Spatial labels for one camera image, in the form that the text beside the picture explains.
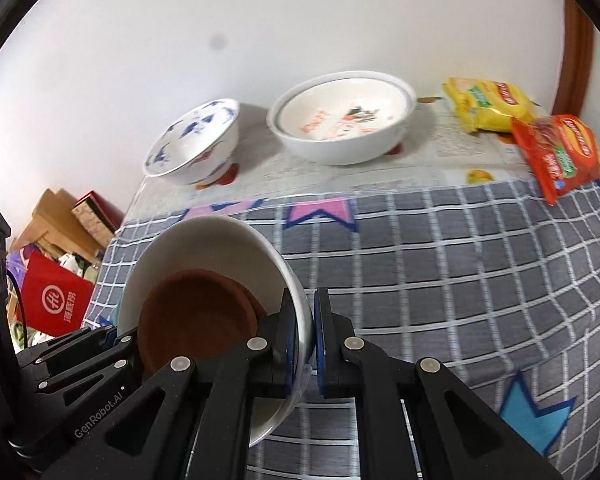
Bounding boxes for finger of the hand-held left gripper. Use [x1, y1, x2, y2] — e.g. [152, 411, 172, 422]
[36, 334, 147, 395]
[29, 326, 118, 367]

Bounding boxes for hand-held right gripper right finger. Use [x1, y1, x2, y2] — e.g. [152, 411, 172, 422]
[313, 288, 565, 480]

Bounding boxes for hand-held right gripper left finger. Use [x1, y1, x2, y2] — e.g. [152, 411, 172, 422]
[40, 287, 302, 480]

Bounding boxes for white bowl grey pattern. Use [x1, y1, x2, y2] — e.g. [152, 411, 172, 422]
[117, 216, 315, 448]

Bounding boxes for red paper bag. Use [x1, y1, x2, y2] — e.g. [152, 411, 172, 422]
[16, 251, 96, 338]

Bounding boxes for grey checkered star tablecloth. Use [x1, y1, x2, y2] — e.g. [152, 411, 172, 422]
[82, 180, 600, 480]

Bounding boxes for cardboard box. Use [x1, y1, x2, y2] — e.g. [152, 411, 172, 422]
[10, 188, 103, 261]

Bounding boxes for patterned red box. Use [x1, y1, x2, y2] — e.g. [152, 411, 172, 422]
[71, 191, 123, 248]

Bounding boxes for large white printed bowl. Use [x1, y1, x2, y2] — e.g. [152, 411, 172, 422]
[266, 71, 417, 166]

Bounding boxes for blue patterned white bowl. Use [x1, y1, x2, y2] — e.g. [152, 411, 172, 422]
[141, 98, 241, 186]

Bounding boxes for yellow chips bag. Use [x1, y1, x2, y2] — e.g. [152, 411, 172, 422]
[441, 77, 543, 134]

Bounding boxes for red chips bag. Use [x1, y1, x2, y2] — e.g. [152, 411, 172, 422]
[511, 114, 600, 206]

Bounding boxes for brown wooden door frame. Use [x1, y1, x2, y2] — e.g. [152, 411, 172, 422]
[552, 0, 595, 121]

